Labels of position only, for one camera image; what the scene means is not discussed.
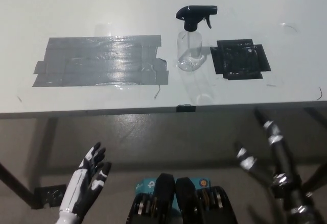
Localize white and black right hand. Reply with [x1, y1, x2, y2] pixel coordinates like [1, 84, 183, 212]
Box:
[234, 108, 316, 213]

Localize grey upright table leg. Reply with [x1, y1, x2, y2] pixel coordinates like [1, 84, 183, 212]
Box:
[38, 118, 58, 168]

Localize black spray trigger lid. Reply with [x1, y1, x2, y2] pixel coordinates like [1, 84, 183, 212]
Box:
[175, 5, 218, 32]

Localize grey duct tape patch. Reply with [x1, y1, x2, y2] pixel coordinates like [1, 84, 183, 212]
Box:
[32, 34, 170, 88]

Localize black diagonal table leg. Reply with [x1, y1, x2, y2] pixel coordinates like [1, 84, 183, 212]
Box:
[0, 161, 39, 208]
[302, 161, 327, 192]

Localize clear plastic bottle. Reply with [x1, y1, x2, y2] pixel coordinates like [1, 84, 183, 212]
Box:
[176, 27, 207, 71]

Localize white and black left hand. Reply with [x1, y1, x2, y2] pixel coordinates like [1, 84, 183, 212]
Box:
[59, 142, 112, 216]

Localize small black tape piece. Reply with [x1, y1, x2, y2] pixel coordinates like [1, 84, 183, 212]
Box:
[176, 104, 196, 113]

